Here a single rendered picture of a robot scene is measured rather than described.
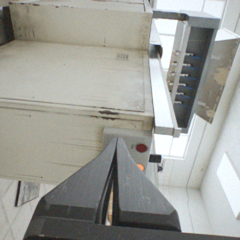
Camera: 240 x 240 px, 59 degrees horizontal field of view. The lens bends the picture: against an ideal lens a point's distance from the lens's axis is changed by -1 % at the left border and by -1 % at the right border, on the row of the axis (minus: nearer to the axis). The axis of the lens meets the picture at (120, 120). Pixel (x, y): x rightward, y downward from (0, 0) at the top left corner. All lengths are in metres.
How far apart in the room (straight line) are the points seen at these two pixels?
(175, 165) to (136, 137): 5.44
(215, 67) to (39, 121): 1.05
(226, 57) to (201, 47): 0.15
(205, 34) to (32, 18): 0.94
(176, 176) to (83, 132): 5.73
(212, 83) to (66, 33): 0.89
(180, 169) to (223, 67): 4.95
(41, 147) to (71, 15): 0.76
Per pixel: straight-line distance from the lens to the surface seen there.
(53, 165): 0.78
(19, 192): 1.84
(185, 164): 6.05
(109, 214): 4.75
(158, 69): 0.99
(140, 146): 0.61
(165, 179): 6.35
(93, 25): 1.24
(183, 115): 1.53
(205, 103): 1.48
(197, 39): 1.35
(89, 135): 0.65
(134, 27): 1.22
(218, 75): 1.41
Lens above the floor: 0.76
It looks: 2 degrees down
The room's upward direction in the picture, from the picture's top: 96 degrees clockwise
